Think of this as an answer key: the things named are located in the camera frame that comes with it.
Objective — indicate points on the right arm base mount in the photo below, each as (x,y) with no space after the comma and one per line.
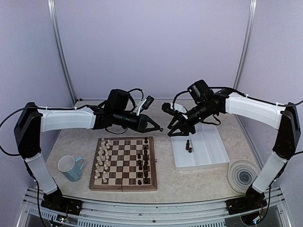
(245,203)

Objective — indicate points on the left aluminium corner post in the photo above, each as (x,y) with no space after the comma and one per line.
(60,51)

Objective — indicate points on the aluminium corner post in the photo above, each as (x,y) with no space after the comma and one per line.
(60,51)
(246,43)

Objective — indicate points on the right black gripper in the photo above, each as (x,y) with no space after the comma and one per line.
(185,125)

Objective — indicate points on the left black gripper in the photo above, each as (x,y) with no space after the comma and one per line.
(141,125)

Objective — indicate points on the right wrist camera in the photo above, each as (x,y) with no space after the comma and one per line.
(174,109)

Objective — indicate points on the wooden chess board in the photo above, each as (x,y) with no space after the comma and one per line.
(124,166)

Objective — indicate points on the pile of dark chess pieces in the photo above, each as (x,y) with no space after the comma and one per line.
(188,147)

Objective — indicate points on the aluminium front rail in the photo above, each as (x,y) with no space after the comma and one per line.
(114,214)

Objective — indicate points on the white plastic tray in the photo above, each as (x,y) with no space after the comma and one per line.
(208,150)

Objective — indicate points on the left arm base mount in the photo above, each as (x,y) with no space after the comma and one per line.
(63,205)

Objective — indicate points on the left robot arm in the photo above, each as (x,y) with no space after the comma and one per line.
(118,109)

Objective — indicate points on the light blue mug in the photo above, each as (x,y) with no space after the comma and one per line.
(71,167)

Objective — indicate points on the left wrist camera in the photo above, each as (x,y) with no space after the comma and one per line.
(143,105)

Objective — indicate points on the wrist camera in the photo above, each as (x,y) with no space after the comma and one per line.
(174,109)
(143,105)

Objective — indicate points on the white chess pieces row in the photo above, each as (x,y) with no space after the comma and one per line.
(101,170)

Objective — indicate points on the grey spiral coaster plate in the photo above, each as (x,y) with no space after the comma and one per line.
(241,174)

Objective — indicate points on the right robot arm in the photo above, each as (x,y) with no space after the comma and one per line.
(273,127)

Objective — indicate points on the dark chess piece back rank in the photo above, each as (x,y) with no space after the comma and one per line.
(145,150)

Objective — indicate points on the right aluminium corner post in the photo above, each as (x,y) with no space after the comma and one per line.
(246,43)

